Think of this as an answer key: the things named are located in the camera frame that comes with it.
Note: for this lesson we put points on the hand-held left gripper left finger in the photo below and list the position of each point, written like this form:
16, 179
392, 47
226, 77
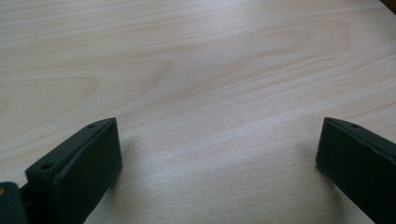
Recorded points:
81, 168

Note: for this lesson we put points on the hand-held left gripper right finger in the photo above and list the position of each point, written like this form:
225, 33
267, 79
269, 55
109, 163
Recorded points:
361, 161

